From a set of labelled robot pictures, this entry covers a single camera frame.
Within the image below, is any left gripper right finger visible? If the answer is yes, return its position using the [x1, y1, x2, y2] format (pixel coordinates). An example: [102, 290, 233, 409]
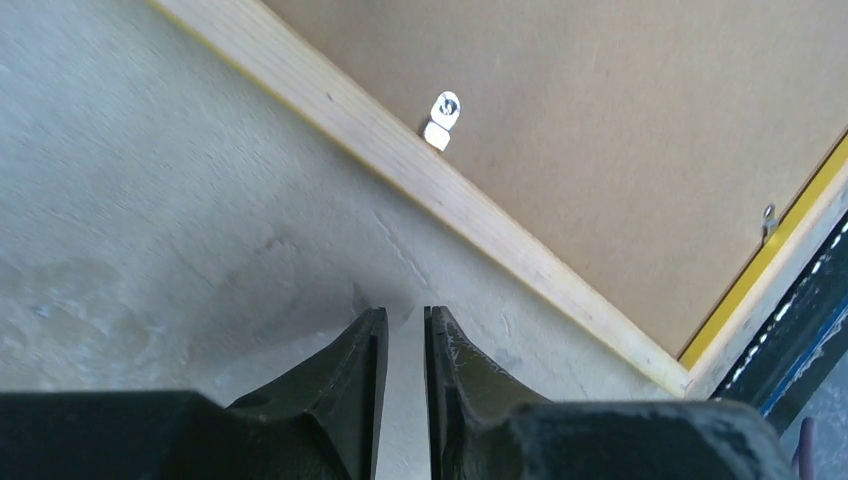
[424, 307, 795, 479]

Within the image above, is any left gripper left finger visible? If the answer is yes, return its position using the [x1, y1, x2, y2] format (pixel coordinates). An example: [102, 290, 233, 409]
[1, 308, 388, 479]

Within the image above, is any brown cardboard backing board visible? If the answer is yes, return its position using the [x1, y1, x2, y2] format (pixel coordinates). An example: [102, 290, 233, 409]
[271, 1, 847, 355]

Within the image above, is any yellow picture frame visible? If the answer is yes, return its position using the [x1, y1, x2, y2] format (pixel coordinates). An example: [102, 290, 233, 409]
[157, 1, 847, 398]

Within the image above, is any small metal frame clip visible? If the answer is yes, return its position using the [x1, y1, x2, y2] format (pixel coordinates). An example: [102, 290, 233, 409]
[422, 91, 461, 152]

